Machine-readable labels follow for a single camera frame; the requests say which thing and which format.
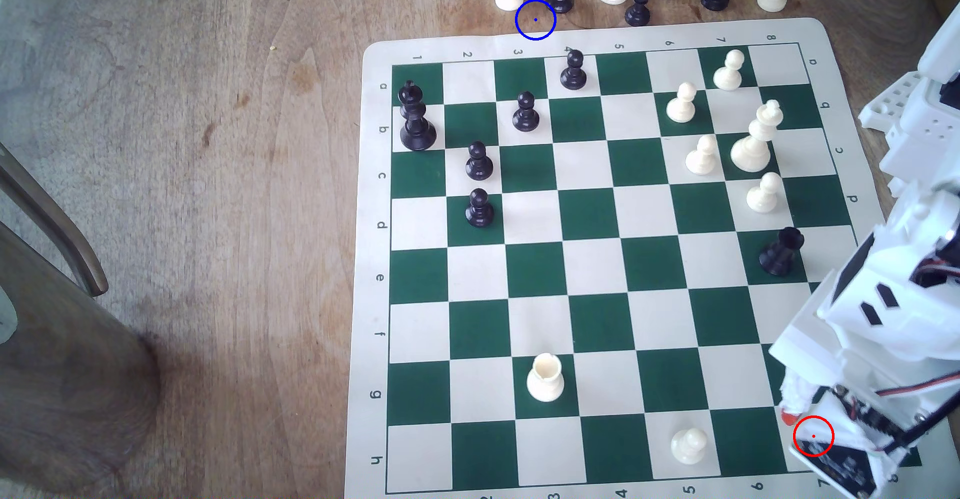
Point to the black camera circuit board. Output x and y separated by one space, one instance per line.
844 465

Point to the white pawn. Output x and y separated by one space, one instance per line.
728 73
681 106
688 446
702 158
763 194

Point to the tall black king piece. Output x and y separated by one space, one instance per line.
417 128

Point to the green and white chess mat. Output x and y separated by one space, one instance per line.
600 214

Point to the black pawn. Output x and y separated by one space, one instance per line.
638 10
574 73
479 212
479 164
526 115

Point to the tall white king piece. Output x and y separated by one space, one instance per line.
751 148

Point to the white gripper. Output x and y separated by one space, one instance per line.
798 393

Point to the brown wooden chair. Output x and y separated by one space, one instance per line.
67 379

